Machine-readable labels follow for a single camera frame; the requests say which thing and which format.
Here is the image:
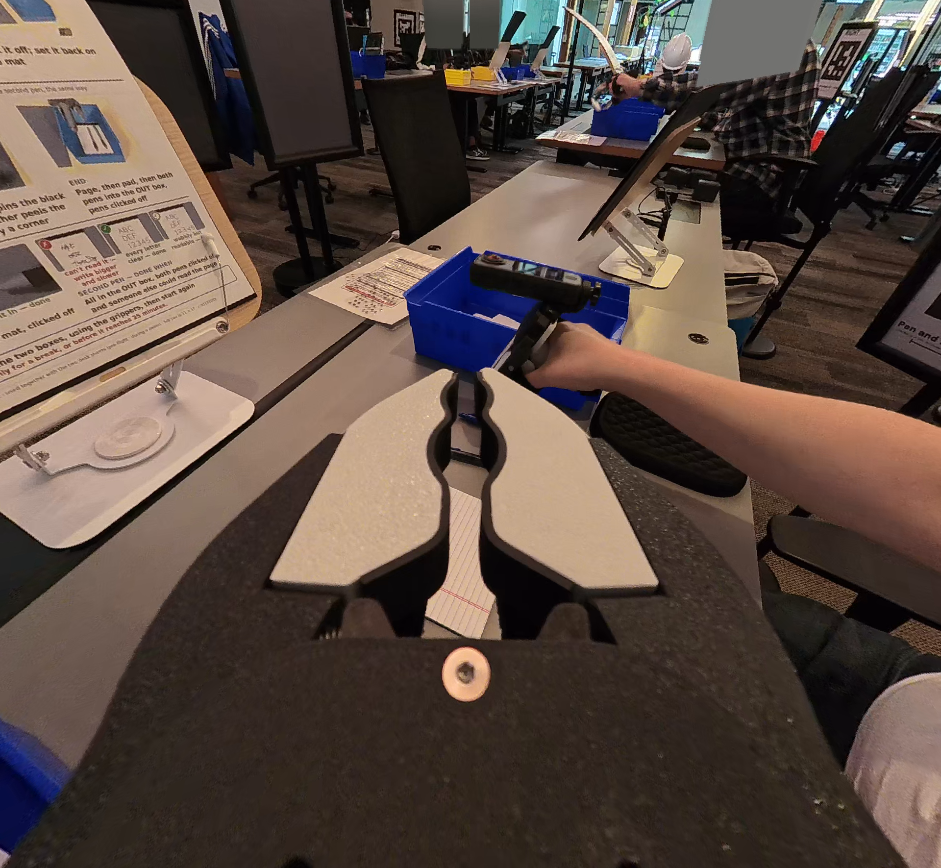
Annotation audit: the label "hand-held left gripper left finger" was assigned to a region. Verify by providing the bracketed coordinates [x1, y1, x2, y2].
[268, 368, 479, 638]

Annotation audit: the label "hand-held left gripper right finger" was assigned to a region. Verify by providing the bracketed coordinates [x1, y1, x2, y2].
[476, 368, 660, 640]

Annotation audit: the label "white lined notepad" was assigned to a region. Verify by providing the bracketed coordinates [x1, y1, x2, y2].
[425, 486, 495, 640]

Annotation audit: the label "person's right forearm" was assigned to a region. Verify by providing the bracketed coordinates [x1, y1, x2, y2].
[606, 352, 941, 569]

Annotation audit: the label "person's right hand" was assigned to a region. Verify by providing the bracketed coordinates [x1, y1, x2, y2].
[524, 322, 627, 396]

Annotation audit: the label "black wrist rest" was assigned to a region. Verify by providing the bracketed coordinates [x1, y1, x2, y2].
[594, 390, 748, 499]

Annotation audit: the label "wooden desk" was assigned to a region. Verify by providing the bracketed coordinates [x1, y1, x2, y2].
[535, 111, 727, 174]

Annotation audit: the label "printed paper sheet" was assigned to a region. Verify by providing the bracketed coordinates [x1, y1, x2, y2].
[309, 247, 451, 328]

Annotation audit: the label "dark document stand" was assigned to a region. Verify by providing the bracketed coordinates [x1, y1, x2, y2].
[577, 83, 729, 290]

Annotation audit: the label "wooden document stand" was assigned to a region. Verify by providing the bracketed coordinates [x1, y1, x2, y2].
[0, 0, 263, 550]

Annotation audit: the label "black power box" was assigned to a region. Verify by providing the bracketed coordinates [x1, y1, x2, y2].
[654, 173, 721, 206]

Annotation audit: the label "white lined waste bin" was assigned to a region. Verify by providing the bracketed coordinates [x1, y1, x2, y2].
[724, 250, 779, 350]

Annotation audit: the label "black floor stand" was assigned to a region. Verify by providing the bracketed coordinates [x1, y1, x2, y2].
[743, 221, 835, 359]

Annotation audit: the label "curved pale strip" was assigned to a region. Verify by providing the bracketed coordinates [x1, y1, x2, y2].
[562, 4, 627, 78]

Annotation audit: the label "person's dark trousers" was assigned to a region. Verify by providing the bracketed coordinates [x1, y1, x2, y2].
[761, 567, 941, 766]

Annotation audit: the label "black framed board on easel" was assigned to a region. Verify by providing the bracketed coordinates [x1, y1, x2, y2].
[206, 0, 366, 296]
[74, 0, 235, 174]

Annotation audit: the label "blue hanging jacket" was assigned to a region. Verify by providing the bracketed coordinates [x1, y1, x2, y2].
[198, 11, 256, 165]

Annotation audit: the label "black framed floor sign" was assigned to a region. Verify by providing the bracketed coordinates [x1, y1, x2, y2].
[856, 221, 941, 417]

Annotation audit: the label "printed instruction sheet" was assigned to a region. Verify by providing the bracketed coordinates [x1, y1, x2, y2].
[0, 0, 247, 417]

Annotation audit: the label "person's white shirt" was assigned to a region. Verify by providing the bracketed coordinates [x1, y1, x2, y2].
[844, 673, 941, 868]

